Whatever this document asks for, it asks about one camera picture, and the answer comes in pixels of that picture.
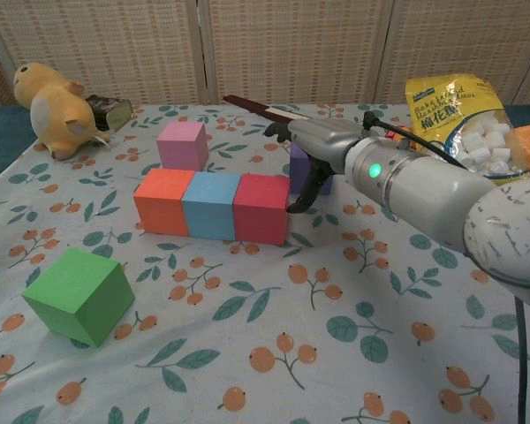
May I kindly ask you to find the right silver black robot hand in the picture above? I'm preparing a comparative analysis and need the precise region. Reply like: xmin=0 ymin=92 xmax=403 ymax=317
xmin=264 ymin=117 xmax=372 ymax=214

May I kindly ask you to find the red foam cube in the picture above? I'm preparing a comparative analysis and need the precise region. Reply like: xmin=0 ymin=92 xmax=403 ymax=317
xmin=232 ymin=172 xmax=292 ymax=246

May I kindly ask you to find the orange foam cube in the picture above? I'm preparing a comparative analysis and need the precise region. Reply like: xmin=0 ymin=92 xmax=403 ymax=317
xmin=132 ymin=167 xmax=195 ymax=237

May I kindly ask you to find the green foam cube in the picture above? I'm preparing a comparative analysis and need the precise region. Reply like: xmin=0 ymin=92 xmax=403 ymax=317
xmin=21 ymin=246 xmax=136 ymax=348

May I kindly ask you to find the purple foam cube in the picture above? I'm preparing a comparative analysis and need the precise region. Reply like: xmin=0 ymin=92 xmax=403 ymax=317
xmin=289 ymin=140 xmax=335 ymax=195

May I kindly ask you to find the dark red folded fan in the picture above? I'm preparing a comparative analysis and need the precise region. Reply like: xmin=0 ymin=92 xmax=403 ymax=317
xmin=223 ymin=94 xmax=313 ymax=125

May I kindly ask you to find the woven folding screen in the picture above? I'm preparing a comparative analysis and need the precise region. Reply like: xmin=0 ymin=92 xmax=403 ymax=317
xmin=0 ymin=0 xmax=530 ymax=107

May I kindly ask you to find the yellow marshmallow bag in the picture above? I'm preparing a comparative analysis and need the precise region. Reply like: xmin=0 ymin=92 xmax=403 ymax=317
xmin=405 ymin=73 xmax=530 ymax=189

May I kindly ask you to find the light blue foam cube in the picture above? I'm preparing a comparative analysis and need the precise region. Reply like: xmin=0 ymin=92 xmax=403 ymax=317
xmin=181 ymin=170 xmax=242 ymax=241

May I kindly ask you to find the pink foam cube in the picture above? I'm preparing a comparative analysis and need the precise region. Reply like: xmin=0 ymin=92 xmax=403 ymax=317
xmin=155 ymin=121 xmax=209 ymax=171

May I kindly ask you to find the dark rectangular food tin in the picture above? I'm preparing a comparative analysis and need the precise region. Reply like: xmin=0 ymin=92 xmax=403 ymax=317
xmin=86 ymin=94 xmax=134 ymax=133

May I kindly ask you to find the floral patterned tablecloth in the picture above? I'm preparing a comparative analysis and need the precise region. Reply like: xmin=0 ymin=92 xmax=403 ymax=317
xmin=0 ymin=103 xmax=530 ymax=424

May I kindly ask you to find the yellow plush animal toy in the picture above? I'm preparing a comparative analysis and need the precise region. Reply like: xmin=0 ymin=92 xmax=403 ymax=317
xmin=12 ymin=61 xmax=111 ymax=161

